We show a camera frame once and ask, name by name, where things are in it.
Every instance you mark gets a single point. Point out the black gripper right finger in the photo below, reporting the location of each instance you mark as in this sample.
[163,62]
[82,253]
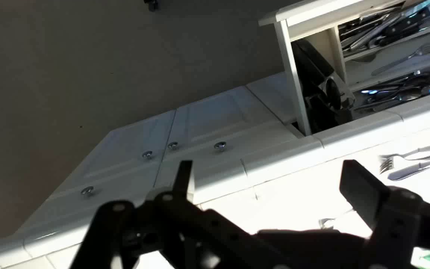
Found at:
[364,192]

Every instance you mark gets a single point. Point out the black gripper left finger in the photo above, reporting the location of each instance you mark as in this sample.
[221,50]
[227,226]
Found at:
[182,182]

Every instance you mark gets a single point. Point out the round metal cabinet knob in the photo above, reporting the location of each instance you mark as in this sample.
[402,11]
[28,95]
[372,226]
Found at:
[219,147]
[88,192]
[173,146]
[148,155]

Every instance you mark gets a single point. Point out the white lower cabinet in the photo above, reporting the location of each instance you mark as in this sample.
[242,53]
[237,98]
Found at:
[125,144]

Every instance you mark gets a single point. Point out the green cloth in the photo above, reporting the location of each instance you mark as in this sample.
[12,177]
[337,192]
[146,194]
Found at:
[429,261]

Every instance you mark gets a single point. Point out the black kitchen utensil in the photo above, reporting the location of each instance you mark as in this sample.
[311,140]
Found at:
[321,95]

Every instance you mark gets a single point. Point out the white cutlery organizer tray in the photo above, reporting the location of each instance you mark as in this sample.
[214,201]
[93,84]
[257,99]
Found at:
[369,62]

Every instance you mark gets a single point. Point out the white open drawer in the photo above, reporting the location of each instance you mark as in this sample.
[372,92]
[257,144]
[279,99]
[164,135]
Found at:
[294,75]

